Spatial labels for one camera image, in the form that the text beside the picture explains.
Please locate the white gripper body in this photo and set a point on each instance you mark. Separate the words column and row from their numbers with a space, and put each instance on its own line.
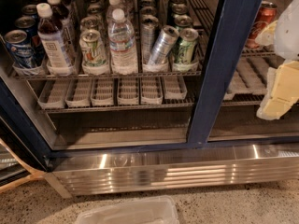
column 289, row 36

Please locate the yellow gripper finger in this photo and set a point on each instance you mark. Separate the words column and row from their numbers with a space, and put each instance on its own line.
column 282, row 91
column 266, row 36

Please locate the dark tea bottle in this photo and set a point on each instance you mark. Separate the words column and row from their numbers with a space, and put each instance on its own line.
column 51, row 32
column 62, row 13

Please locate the front dark tea bottle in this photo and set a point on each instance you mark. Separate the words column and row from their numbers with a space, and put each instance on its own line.
column 51, row 32

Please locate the steel fridge base grille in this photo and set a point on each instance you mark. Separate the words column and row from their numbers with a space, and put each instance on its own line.
column 173, row 169

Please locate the red cola can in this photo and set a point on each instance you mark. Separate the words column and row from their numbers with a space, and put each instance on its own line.
column 267, row 12

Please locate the front green lime can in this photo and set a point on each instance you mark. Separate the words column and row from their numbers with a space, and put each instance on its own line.
column 185, row 46

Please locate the green lime can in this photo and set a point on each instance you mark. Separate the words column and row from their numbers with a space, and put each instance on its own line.
column 182, row 22
column 185, row 46

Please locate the tilted silver can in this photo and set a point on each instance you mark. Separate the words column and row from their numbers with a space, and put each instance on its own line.
column 166, row 40

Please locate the upright silver can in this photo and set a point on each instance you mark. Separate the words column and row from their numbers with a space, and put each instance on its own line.
column 149, row 28

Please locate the clear plastic bin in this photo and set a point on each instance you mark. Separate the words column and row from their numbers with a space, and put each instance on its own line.
column 154, row 210

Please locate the front green white soda can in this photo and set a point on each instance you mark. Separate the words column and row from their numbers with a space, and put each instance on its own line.
column 93, row 48

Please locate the blue soda can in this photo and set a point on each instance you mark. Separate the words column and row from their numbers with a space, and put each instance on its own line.
column 19, row 46
column 29, row 25

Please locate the front blue soda can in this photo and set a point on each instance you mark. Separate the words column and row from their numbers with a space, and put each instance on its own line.
column 19, row 46

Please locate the blue fridge door frame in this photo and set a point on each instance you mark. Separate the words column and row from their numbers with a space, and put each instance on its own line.
column 230, row 30

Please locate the top wire shelf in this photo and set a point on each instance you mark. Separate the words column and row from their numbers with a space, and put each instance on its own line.
column 165, row 11

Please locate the wire shelf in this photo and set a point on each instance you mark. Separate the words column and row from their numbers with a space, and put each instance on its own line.
column 101, row 94
column 165, row 11

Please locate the lower wire shelf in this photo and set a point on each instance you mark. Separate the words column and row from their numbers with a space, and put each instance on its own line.
column 101, row 94

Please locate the wooden frame at left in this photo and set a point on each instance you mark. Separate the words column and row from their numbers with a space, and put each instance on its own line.
column 13, row 171

